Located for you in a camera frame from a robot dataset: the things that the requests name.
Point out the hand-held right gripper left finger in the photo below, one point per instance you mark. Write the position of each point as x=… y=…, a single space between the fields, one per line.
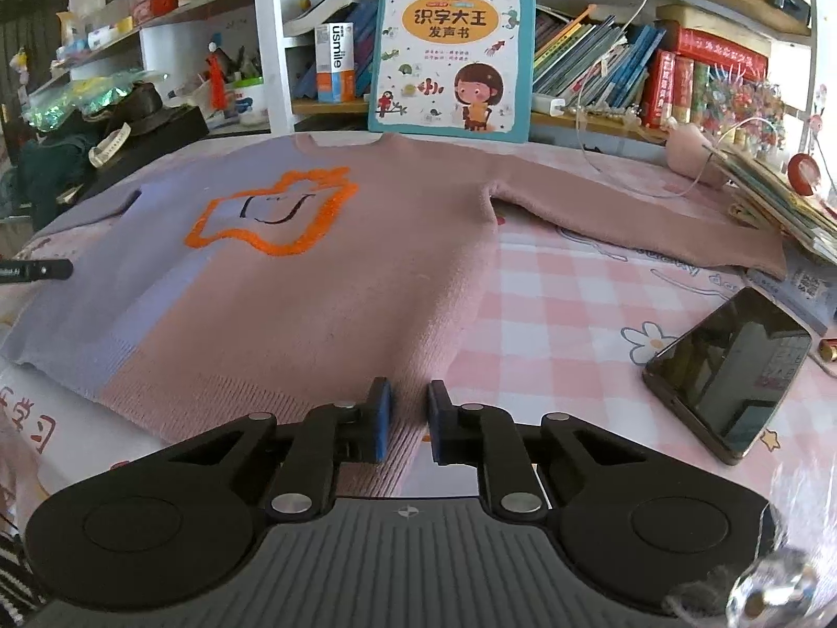
x=382 y=418

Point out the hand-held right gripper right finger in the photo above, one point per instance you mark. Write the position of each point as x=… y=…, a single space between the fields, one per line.
x=438 y=422

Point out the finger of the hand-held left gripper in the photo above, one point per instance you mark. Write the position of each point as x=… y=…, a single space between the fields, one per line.
x=49 y=271

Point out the pink and lilac sweater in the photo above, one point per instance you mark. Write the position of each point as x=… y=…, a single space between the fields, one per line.
x=366 y=288

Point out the dark green clothes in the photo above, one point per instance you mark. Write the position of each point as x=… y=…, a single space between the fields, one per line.
x=52 y=163

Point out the white wristwatch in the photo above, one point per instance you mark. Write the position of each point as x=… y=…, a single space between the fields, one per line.
x=108 y=147

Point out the white red printed paper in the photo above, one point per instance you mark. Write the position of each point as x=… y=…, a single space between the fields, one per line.
x=59 y=418

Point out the pink checked desk mat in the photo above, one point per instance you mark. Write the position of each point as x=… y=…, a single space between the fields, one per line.
x=575 y=314

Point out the iridescent green foil bag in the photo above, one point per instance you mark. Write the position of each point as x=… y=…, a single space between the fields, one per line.
x=85 y=95

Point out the black box with wristwatch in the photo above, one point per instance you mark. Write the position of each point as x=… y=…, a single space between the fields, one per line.
x=170 y=131

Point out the red tassel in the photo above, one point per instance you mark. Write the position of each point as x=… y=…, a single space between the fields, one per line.
x=216 y=82

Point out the white can pen holder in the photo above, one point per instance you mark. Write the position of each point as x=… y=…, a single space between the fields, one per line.
x=252 y=103

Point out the bunch of pens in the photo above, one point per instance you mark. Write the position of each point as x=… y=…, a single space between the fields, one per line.
x=242 y=65

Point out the black smartphone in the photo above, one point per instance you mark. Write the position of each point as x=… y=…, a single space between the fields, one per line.
x=726 y=373

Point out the black white striped cloth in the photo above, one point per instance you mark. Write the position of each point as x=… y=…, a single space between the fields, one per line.
x=16 y=575

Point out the white charger plug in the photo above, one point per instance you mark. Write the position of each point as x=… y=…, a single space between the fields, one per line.
x=546 y=103

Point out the white and orange box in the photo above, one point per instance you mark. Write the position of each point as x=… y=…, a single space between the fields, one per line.
x=335 y=59

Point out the teal children's sound book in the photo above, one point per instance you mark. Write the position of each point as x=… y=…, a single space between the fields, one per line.
x=451 y=59

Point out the pink plush toy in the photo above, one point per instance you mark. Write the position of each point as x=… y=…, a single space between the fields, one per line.
x=686 y=154

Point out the leaning blue books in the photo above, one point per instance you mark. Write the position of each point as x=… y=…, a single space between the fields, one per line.
x=363 y=46

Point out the clear crinkled plastic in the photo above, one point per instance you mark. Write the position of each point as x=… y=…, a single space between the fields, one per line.
x=798 y=569

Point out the row of thin picture books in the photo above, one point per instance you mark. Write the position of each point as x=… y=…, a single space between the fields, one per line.
x=588 y=59

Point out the small printed book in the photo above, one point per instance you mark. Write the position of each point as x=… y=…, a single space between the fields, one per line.
x=807 y=288

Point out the stack of picture books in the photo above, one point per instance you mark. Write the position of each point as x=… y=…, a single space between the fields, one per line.
x=778 y=209

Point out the row of thick upright books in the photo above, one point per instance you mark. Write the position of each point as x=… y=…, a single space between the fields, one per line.
x=667 y=88

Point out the red round gadget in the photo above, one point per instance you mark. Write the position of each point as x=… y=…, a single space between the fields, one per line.
x=803 y=173

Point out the colourful bead ornaments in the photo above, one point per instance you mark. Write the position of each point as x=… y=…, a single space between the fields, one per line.
x=745 y=104

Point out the red thick flat book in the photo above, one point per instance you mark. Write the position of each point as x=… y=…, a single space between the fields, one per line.
x=719 y=49

